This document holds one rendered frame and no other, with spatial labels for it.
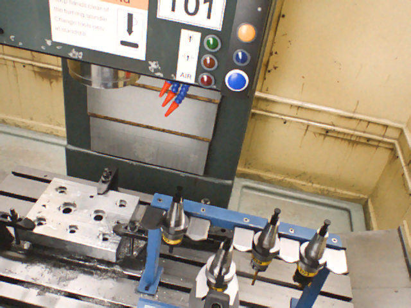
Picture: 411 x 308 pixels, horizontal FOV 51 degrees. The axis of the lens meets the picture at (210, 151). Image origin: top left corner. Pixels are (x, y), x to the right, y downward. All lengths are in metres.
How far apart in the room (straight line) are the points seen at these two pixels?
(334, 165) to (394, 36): 0.64
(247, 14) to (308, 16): 1.09
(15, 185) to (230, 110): 0.78
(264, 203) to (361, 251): 0.55
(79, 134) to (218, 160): 0.56
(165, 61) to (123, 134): 0.95
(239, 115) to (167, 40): 0.86
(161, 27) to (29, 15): 0.22
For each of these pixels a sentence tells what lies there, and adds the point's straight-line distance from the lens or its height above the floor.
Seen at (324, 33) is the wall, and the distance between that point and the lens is 1.76.
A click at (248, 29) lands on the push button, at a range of 0.65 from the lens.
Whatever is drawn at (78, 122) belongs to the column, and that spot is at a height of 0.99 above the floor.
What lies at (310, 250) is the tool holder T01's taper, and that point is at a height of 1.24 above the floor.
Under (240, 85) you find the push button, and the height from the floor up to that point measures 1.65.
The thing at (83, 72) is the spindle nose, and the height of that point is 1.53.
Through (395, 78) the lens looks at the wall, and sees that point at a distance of 1.87.
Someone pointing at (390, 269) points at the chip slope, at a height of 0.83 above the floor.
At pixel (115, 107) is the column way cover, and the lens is 1.57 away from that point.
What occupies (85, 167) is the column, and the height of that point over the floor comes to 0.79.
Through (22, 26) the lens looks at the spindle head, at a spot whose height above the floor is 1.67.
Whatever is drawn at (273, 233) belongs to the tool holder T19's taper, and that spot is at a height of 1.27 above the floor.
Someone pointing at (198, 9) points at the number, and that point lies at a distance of 0.66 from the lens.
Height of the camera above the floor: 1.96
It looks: 37 degrees down
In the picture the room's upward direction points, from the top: 10 degrees clockwise
